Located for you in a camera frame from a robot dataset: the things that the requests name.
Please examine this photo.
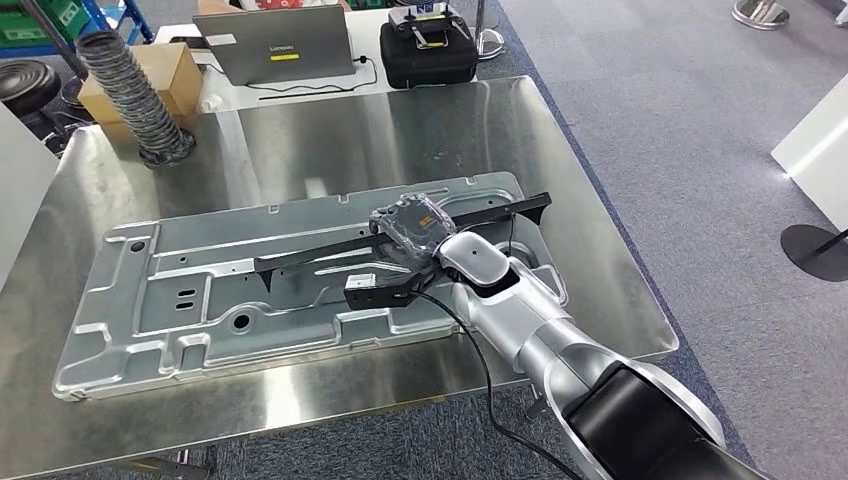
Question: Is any ribbed grey flexible hose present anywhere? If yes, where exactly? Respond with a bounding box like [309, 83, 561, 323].
[76, 29, 197, 168]

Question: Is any white panel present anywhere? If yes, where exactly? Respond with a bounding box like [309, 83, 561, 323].
[0, 102, 61, 273]

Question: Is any chrome stanchion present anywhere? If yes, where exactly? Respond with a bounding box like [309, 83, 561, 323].
[473, 0, 506, 61]
[731, 0, 791, 31]

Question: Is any black camera cable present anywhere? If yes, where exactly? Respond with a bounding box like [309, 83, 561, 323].
[409, 290, 586, 480]

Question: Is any black remote controller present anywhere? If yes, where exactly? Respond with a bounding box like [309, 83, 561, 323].
[387, 1, 465, 51]

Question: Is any stainless steel workbench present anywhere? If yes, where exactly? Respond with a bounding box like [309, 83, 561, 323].
[0, 74, 682, 480]

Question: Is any black carry case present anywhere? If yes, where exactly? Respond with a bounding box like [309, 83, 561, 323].
[379, 19, 480, 90]

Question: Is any white box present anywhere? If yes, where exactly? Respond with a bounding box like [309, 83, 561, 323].
[771, 72, 848, 233]

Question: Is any black metal pole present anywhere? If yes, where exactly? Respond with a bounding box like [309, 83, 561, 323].
[18, 0, 91, 81]

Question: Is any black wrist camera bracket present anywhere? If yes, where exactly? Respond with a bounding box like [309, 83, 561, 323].
[342, 268, 439, 311]

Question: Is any grey laptop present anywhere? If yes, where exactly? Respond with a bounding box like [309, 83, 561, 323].
[192, 5, 357, 87]

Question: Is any green plastic crate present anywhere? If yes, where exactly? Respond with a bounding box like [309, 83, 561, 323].
[0, 0, 91, 49]

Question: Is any stamped sheet metal panel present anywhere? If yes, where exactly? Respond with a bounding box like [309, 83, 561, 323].
[51, 170, 570, 403]

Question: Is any black laptop cable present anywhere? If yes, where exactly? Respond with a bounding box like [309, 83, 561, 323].
[198, 56, 380, 102]

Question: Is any white desk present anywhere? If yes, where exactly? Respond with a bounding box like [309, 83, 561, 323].
[150, 6, 480, 115]

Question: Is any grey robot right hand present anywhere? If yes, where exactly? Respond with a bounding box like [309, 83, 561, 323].
[368, 193, 458, 270]

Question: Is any black round floor base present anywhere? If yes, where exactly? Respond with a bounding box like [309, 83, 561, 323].
[780, 223, 848, 284]

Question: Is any brown cardboard box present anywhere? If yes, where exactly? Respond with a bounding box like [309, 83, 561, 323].
[77, 42, 203, 127]

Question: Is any black plastic car part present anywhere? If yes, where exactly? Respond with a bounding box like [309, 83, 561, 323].
[253, 192, 553, 296]

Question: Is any blue steel shelf rack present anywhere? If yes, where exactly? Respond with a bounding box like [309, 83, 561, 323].
[86, 0, 155, 44]

